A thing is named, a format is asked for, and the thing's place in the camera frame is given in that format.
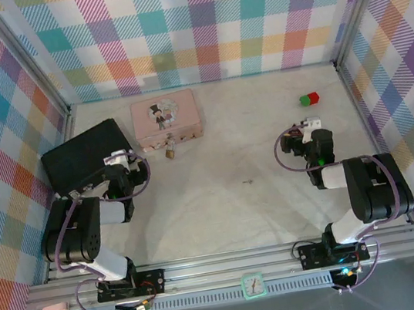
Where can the small brass padlock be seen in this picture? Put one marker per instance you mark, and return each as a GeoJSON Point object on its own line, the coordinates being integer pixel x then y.
{"type": "Point", "coordinates": [170, 152]}

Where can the small silver key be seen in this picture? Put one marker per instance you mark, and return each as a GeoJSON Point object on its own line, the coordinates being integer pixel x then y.
{"type": "Point", "coordinates": [248, 182]}

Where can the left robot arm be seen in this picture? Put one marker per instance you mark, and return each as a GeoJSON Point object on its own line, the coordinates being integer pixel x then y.
{"type": "Point", "coordinates": [74, 229]}

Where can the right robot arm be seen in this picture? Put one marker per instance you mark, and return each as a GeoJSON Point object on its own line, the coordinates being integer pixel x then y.
{"type": "Point", "coordinates": [371, 185]}

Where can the black hard case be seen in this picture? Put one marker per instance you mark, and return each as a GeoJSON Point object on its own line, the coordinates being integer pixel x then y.
{"type": "Point", "coordinates": [82, 154]}

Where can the green cube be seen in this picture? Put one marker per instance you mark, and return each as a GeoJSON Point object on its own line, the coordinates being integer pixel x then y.
{"type": "Point", "coordinates": [304, 100]}

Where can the red cube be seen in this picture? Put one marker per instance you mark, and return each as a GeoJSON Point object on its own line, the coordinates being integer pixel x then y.
{"type": "Point", "coordinates": [313, 97]}

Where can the silver hasp latch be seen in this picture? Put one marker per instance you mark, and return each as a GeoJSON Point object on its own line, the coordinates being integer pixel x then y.
{"type": "Point", "coordinates": [168, 136]}

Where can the pink wedding tin box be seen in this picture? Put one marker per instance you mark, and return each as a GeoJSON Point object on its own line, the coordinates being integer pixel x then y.
{"type": "Point", "coordinates": [166, 116]}

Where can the small black controller board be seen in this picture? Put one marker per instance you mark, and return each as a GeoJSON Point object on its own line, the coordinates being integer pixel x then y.
{"type": "Point", "coordinates": [343, 274]}
{"type": "Point", "coordinates": [130, 309]}

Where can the pink eraser block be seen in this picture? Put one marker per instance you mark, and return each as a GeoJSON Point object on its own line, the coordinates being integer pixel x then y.
{"type": "Point", "coordinates": [54, 309]}

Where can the small mint square clock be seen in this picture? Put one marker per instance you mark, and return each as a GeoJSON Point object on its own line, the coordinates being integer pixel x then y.
{"type": "Point", "coordinates": [253, 285]}

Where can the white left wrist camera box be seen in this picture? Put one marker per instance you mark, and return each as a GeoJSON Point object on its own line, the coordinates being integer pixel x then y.
{"type": "Point", "coordinates": [117, 158]}

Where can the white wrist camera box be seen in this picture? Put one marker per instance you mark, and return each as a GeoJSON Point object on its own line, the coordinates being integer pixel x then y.
{"type": "Point", "coordinates": [311, 123]}
{"type": "Point", "coordinates": [117, 158]}

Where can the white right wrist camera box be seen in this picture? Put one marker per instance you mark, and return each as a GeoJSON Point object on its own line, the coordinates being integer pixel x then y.
{"type": "Point", "coordinates": [311, 123]}

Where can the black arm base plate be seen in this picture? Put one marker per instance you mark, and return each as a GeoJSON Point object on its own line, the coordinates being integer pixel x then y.
{"type": "Point", "coordinates": [151, 280]}
{"type": "Point", "coordinates": [311, 255]}

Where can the aluminium frame rail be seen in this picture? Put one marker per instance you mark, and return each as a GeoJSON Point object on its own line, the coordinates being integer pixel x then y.
{"type": "Point", "coordinates": [216, 268]}

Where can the aluminium frame post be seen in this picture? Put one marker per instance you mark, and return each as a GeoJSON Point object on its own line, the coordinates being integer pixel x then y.
{"type": "Point", "coordinates": [361, 3]}
{"type": "Point", "coordinates": [26, 57]}

